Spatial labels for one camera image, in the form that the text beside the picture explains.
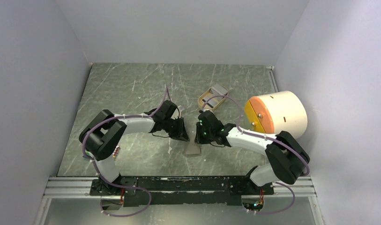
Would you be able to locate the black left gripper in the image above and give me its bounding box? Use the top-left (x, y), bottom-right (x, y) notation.
top-left (164, 117), bottom-right (190, 143)

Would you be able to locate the grey card holder wallet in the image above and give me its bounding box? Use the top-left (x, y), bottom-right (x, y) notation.
top-left (184, 131), bottom-right (201, 157)

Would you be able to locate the stack of credit cards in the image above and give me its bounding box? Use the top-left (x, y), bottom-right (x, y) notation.
top-left (209, 83), bottom-right (228, 96)

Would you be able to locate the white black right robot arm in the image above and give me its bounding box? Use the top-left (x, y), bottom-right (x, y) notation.
top-left (195, 110), bottom-right (310, 194)

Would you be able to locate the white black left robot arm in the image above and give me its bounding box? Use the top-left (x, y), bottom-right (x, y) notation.
top-left (79, 100), bottom-right (189, 195)

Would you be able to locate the loose card in tray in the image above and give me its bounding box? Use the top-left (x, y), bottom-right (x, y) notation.
top-left (200, 95), bottom-right (218, 110)

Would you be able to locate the beige oval tray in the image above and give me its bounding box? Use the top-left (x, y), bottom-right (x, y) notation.
top-left (197, 83), bottom-right (229, 111)

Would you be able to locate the pack of coloured markers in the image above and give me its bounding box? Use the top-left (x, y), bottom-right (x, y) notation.
top-left (85, 145), bottom-right (121, 159)

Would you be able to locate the cream cylinder orange lid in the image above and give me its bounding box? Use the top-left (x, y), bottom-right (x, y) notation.
top-left (244, 91), bottom-right (307, 139)

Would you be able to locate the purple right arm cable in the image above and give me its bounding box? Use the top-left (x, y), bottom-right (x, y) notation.
top-left (201, 95), bottom-right (311, 216)

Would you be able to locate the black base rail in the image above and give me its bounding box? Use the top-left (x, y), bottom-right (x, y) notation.
top-left (89, 176), bottom-right (274, 207)

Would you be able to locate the aluminium frame rail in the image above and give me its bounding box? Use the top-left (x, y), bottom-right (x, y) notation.
top-left (35, 177), bottom-right (324, 225)

